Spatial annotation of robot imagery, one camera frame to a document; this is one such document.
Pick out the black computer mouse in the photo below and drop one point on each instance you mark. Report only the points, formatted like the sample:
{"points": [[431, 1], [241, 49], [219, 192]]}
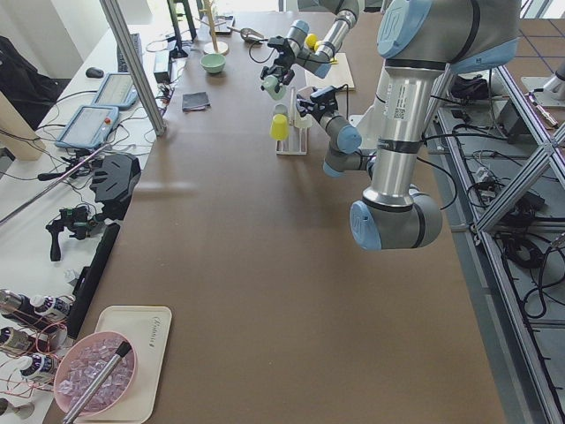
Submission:
{"points": [[94, 73]]}

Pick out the black perforated plastic part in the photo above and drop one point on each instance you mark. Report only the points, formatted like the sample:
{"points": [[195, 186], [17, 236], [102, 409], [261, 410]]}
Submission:
{"points": [[113, 184]]}

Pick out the blue tablet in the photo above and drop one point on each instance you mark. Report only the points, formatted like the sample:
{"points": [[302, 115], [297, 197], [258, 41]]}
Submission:
{"points": [[117, 89], [89, 127]]}

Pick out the blue tablet near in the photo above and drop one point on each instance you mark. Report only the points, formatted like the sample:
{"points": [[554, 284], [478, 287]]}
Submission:
{"points": [[89, 127]]}

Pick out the aluminium frame post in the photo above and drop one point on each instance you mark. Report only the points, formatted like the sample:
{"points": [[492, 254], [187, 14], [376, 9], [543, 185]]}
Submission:
{"points": [[120, 30]]}

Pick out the grey folded cloth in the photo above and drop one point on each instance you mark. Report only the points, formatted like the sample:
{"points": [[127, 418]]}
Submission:
{"points": [[195, 101]]}

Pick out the green cup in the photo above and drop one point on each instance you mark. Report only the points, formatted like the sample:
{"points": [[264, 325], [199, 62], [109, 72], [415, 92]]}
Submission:
{"points": [[273, 87]]}

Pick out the white wire cup rack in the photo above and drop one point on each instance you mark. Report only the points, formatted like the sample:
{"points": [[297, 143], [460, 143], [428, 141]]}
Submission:
{"points": [[297, 142]]}

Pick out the wooden stand with base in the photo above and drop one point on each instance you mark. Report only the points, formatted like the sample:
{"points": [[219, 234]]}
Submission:
{"points": [[215, 46]]}

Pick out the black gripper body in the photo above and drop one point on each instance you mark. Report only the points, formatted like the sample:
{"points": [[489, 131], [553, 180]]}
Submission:
{"points": [[314, 109], [282, 58]]}

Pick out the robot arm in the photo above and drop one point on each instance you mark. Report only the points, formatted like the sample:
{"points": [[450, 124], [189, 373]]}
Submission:
{"points": [[318, 62], [420, 42]]}

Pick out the cream plastic tray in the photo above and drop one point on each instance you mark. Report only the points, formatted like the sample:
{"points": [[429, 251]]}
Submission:
{"points": [[147, 329]]}

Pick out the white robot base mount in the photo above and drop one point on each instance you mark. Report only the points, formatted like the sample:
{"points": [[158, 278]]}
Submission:
{"points": [[368, 128]]}

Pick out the metal rod black tip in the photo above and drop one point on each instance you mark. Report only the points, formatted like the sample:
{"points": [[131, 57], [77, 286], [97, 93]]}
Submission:
{"points": [[123, 349]]}

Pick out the whole yellow lemon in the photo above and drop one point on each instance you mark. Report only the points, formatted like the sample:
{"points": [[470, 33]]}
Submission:
{"points": [[312, 41]]}

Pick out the blue tablet far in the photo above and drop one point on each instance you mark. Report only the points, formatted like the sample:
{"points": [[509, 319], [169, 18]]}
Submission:
{"points": [[117, 89]]}

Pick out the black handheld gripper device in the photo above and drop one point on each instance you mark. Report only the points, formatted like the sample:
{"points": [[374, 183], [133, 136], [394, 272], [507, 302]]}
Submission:
{"points": [[77, 220]]}

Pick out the grey cup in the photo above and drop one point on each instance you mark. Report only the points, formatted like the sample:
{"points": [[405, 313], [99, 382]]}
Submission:
{"points": [[280, 109]]}

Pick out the wooden cutting board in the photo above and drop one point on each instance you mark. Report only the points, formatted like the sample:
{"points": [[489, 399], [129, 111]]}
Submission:
{"points": [[338, 75]]}

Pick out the pink bowl of ice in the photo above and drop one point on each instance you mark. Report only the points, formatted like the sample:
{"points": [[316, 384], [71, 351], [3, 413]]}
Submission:
{"points": [[83, 363]]}

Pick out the yellow cup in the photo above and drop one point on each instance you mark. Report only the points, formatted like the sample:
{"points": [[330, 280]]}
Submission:
{"points": [[279, 129]]}

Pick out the green bowl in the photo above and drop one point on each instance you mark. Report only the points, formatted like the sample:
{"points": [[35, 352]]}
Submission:
{"points": [[213, 63]]}

